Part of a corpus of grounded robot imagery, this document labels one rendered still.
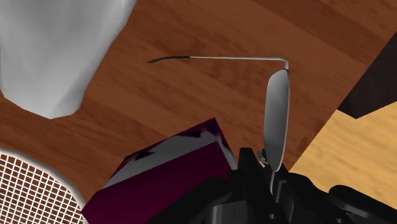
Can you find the white mesh strainer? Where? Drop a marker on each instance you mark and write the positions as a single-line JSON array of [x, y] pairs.
[[28, 189]]

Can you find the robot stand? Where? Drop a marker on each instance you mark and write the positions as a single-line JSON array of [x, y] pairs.
[[377, 90]]

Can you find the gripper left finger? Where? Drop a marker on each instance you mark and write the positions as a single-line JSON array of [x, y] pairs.
[[217, 189]]

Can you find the silver metal-framed glasses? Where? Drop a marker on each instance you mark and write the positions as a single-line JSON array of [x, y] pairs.
[[276, 118]]

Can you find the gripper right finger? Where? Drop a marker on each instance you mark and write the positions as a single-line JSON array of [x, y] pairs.
[[313, 198]]

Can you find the maroon and grey box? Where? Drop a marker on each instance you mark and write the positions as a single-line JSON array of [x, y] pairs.
[[167, 186]]

